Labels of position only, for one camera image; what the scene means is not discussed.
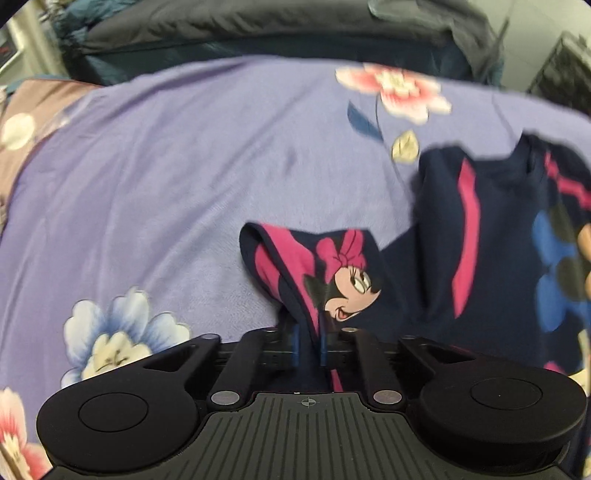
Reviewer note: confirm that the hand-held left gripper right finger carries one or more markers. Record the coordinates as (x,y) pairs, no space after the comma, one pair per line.
(323,347)

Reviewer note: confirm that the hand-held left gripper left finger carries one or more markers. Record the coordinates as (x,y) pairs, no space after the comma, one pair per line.
(292,346)

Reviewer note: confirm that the navy cartoon print garment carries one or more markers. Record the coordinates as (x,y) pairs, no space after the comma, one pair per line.
(498,230)

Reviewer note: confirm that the purple floral blanket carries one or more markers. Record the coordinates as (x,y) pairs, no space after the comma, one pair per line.
(161,184)

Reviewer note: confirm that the dark grey duvet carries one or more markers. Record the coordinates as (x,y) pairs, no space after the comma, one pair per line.
(231,23)

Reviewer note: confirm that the dark metal rack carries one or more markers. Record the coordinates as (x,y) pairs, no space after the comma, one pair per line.
(565,69)

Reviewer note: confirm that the framed wall picture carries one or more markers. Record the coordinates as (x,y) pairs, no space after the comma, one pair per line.
(8,48)

